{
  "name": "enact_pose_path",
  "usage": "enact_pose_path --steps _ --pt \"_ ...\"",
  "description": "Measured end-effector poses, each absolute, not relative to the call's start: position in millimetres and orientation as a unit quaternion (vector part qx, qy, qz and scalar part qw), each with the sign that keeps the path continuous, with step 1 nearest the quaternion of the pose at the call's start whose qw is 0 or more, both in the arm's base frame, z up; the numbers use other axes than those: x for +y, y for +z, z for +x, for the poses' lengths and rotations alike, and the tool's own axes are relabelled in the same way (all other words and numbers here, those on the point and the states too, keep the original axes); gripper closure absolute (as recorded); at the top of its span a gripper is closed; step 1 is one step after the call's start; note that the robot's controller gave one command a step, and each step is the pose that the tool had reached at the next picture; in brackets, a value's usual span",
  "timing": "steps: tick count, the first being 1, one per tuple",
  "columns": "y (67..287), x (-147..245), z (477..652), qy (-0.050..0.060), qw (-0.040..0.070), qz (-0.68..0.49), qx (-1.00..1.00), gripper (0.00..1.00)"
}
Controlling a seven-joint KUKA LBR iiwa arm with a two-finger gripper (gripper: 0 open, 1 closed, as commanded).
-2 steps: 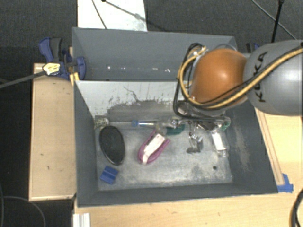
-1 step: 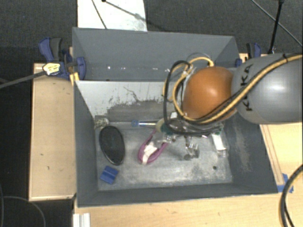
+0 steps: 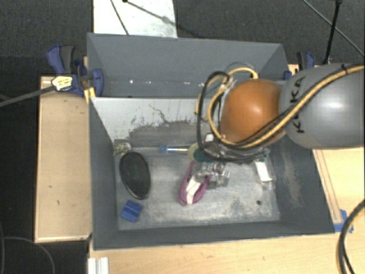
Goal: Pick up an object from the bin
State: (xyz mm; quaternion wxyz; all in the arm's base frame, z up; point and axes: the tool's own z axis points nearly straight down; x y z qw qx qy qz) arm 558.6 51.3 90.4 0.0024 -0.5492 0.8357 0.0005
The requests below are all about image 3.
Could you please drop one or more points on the speckled beige small object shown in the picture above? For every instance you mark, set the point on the speckled beige small object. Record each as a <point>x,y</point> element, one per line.
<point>122,148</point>

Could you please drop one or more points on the clear blue-tipped stick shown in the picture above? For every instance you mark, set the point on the clear blue-tipped stick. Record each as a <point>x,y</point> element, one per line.
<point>174,149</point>

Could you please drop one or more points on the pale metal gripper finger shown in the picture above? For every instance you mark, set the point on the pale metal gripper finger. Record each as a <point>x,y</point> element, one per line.
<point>218,181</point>
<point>212,170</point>

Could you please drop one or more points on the grey metal bin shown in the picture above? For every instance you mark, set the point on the grey metal bin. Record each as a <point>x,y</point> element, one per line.
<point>171,67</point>

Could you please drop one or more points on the small blue folded block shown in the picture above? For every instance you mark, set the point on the small blue folded block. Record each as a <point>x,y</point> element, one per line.
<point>131,210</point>

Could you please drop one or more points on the pale wood flat board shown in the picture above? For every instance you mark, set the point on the pale wood flat board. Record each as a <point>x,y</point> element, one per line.
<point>62,158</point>

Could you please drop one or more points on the cream and green round disc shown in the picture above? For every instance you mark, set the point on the cream and green round disc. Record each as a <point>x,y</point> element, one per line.
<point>196,154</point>

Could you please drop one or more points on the white rectangular plastic piece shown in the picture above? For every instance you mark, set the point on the white rectangular plastic piece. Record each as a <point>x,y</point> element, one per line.
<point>263,171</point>

